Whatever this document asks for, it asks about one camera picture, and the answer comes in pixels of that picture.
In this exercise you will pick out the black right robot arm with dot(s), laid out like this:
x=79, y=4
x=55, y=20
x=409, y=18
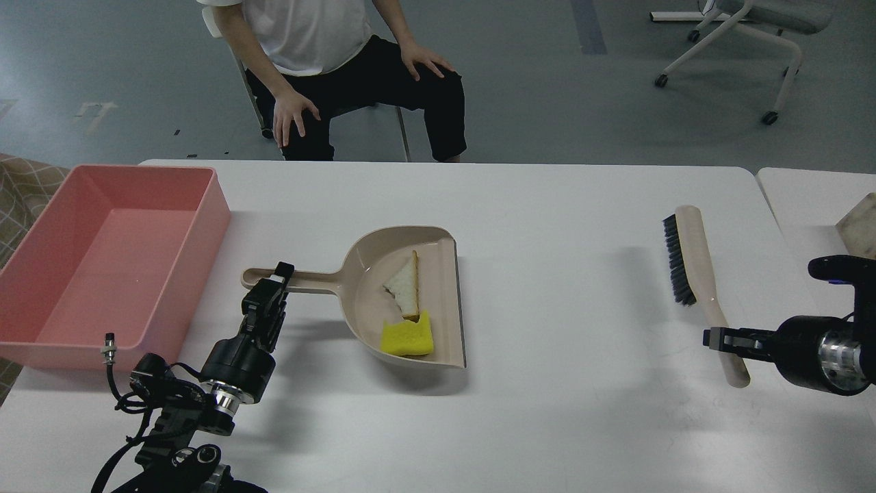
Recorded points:
x=859, y=273

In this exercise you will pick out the beige patterned cloth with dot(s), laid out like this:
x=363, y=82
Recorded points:
x=27, y=186

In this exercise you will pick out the seated person white shirt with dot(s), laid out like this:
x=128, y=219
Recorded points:
x=310, y=59

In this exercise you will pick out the white office chair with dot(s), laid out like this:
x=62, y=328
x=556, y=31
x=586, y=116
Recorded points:
x=766, y=21

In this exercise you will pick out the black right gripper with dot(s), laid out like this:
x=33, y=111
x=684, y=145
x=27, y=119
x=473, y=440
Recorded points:
x=813, y=352

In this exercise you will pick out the beige hand brush black bristles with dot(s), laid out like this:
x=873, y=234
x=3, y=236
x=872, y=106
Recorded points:
x=691, y=270

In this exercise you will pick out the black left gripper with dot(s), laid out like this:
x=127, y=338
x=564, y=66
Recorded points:
x=245, y=362

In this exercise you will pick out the pink plastic bin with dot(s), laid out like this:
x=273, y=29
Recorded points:
x=119, y=249

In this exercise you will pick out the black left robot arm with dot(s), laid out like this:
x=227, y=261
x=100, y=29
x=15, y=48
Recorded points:
x=173, y=409

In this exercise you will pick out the beige stone block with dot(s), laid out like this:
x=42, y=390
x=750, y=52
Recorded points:
x=856, y=228

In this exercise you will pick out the yellow green sponge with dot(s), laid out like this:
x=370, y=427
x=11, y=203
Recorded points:
x=408, y=337

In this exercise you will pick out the beige plastic dustpan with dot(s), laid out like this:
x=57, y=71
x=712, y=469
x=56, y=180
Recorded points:
x=366, y=305

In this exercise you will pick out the triangular bread slice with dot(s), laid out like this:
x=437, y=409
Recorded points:
x=403, y=286

